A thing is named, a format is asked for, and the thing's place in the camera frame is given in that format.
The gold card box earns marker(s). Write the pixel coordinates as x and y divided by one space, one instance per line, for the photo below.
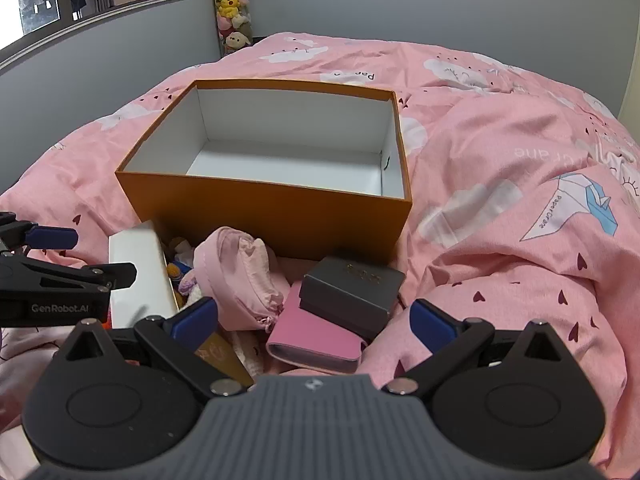
220 355

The window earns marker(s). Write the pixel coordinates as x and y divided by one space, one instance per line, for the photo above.
45 5

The orange cardboard box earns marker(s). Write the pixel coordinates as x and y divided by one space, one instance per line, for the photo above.
260 220

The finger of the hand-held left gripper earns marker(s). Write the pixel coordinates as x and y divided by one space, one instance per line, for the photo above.
52 238
75 277

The dark grey box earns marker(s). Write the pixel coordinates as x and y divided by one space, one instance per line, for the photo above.
350 290

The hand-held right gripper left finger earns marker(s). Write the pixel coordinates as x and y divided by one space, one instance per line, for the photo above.
192 321

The plush toy on shelf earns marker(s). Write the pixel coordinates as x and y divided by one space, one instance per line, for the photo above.
231 7

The brown plush bear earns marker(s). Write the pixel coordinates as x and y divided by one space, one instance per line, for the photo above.
179 250

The pink wallet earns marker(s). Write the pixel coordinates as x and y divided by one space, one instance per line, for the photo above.
315 341

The white printed cloth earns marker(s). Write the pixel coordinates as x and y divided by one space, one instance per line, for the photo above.
25 360

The pink printed blanket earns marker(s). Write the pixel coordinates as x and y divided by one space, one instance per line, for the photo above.
500 150

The pale pink fabric pouch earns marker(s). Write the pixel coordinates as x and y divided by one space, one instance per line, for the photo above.
235 275

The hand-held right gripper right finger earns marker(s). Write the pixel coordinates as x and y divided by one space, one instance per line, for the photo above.
431 324

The long white box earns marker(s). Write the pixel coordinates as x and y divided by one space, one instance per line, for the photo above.
145 297

